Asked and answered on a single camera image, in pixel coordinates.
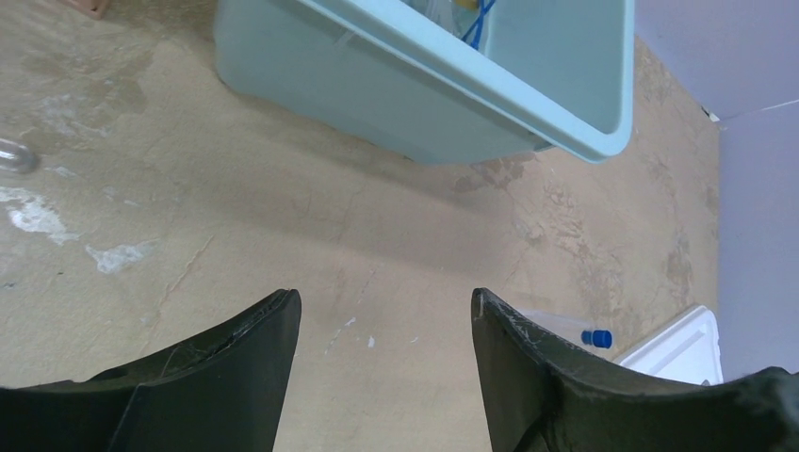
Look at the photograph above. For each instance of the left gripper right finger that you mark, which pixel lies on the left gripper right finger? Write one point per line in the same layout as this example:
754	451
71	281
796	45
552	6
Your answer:
543	393

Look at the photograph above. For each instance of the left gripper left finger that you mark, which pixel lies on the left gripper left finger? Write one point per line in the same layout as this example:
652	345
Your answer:
222	389

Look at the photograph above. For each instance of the clear well plate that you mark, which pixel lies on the clear well plate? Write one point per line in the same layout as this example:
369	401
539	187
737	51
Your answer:
567	327

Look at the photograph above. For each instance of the white tub lid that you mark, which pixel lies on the white tub lid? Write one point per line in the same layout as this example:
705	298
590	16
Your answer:
685	350

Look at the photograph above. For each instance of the amber rubber tubing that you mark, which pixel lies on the amber rubber tubing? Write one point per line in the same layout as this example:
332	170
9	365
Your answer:
465	3

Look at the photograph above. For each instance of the blue safety glasses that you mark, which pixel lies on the blue safety glasses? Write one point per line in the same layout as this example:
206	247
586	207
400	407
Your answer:
473	34

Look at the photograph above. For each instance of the teal plastic tub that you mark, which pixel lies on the teal plastic tub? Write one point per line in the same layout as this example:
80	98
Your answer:
397	74

